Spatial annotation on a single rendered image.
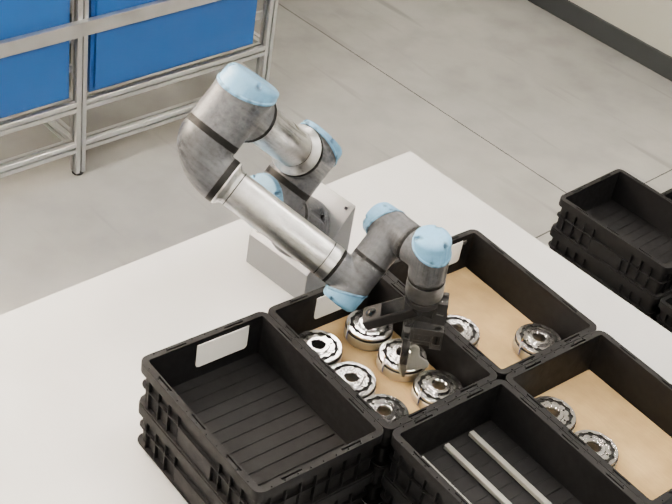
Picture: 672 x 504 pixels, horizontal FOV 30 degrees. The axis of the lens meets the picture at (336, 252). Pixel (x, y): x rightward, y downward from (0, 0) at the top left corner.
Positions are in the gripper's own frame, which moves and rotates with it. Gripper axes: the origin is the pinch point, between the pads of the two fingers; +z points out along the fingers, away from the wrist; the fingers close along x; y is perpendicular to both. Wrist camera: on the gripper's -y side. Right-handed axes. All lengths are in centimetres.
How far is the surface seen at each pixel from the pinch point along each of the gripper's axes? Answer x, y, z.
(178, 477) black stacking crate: -32, -40, 8
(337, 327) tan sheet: 11.0, -14.6, 4.3
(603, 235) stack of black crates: 101, 53, 43
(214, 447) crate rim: -38, -31, -11
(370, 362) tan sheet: 1.9, -6.4, 3.8
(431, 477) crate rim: -35.1, 8.0, -8.4
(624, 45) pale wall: 326, 84, 117
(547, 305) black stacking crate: 24.3, 30.2, 1.0
